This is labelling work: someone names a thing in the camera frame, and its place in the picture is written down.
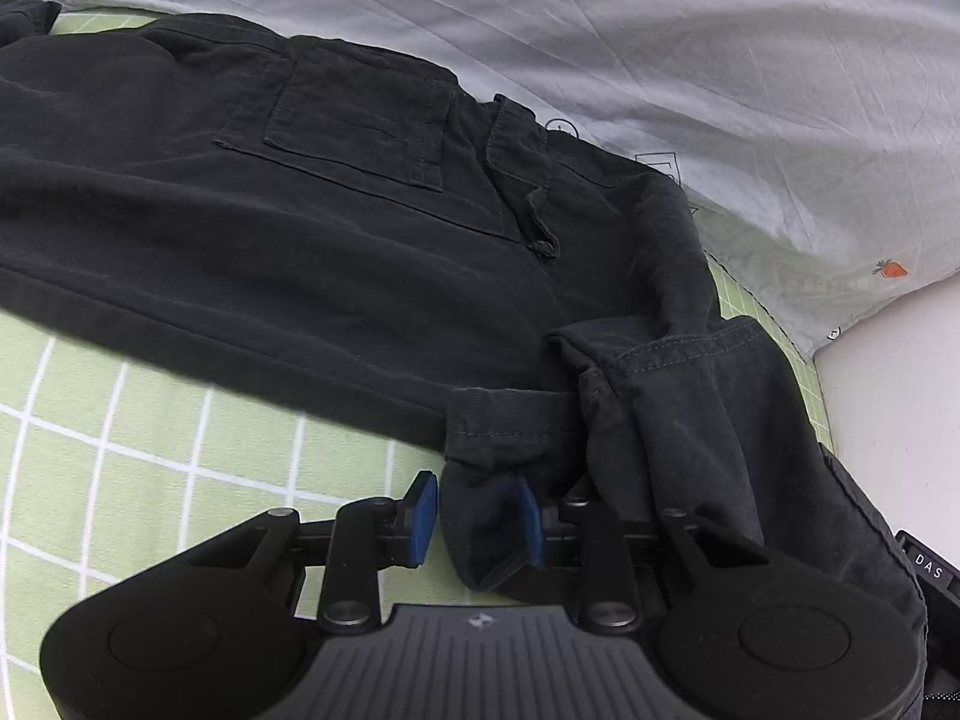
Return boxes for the black cargo shorts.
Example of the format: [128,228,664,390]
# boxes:
[0,0,931,642]

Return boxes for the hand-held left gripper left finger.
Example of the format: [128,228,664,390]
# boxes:
[177,470,440,635]

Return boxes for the grey carrot print quilt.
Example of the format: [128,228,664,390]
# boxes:
[15,0,960,362]

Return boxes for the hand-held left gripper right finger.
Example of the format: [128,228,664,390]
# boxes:
[516,478,773,635]

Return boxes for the green checked bed sheet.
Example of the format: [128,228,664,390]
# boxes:
[0,7,837,720]

